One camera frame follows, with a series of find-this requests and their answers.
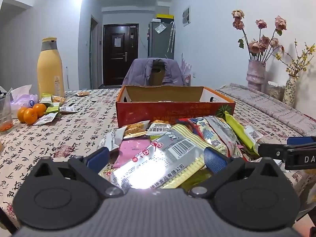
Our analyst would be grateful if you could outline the pile of mixed snacks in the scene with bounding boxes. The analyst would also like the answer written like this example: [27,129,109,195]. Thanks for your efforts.
[99,115,287,190]

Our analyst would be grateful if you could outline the lime green packet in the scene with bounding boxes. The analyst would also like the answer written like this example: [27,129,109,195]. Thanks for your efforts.
[224,111,259,153]

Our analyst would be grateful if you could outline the yellow thermos bottle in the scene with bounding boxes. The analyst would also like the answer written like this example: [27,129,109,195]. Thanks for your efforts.
[37,37,65,98]

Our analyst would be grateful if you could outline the pink folding rack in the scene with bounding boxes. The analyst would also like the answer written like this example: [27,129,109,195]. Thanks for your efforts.
[181,53,192,76]

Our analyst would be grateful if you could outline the speckled slim vase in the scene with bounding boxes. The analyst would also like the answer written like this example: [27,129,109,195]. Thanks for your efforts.
[282,76,297,108]

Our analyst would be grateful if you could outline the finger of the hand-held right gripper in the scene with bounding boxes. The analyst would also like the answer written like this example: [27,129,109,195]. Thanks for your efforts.
[258,136,316,163]

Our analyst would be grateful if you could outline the side room door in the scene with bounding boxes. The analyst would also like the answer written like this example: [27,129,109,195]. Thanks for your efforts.
[90,15,99,89]

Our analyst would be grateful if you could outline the grey refrigerator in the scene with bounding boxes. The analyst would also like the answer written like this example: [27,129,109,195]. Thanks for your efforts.
[148,21,174,60]

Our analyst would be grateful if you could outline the brown chair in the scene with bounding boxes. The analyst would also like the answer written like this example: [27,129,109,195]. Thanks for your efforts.
[148,59,165,86]

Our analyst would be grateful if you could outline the clear jar with white lid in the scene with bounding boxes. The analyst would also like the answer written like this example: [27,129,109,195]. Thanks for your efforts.
[268,81,284,101]

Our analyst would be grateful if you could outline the glass cup with straw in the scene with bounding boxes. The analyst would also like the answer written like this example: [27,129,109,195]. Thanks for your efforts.
[0,87,13,134]

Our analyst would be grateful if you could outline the purple tissue pack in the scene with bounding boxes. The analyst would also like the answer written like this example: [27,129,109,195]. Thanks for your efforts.
[10,84,39,111]

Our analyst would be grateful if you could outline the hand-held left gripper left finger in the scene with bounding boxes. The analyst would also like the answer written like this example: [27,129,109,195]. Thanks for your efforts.
[30,147,124,198]

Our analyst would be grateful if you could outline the dark entrance door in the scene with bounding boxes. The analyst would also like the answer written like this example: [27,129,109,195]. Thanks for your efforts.
[103,24,139,87]

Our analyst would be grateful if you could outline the small white packet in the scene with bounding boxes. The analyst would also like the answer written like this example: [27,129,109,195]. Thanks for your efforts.
[33,113,59,126]
[59,105,77,114]

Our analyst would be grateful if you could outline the yellow striped silver packet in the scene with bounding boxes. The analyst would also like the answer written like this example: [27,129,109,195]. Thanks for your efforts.
[100,123,228,189]

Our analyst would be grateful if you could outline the pink packet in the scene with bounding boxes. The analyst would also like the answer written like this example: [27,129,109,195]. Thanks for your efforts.
[114,138,155,169]

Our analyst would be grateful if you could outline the wall picture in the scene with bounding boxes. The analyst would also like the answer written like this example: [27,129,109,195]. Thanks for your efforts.
[182,6,191,26]

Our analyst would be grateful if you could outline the yellow flower branches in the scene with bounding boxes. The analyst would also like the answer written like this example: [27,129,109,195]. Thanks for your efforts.
[275,39,316,78]

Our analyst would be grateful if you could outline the red cardboard box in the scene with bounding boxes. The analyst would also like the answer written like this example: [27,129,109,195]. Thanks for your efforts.
[116,85,235,129]

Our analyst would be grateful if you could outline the orange fruit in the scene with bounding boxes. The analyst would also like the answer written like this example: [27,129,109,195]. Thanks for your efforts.
[33,103,47,118]
[23,109,38,125]
[17,107,27,123]

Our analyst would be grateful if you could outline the pink ceramic vase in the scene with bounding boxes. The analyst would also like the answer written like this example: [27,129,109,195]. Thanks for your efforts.
[246,59,266,91]

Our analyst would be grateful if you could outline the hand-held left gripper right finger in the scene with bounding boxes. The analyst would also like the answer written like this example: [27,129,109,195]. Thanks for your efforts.
[189,147,287,199]

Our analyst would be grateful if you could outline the purple jacket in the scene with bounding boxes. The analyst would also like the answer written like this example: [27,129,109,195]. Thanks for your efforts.
[123,57,184,87]

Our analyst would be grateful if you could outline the dried pink roses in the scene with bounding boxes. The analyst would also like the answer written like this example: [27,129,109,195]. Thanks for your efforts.
[231,9,287,62]

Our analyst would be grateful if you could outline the white hanging umbrella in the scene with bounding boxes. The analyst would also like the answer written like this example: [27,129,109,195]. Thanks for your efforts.
[167,21,176,53]

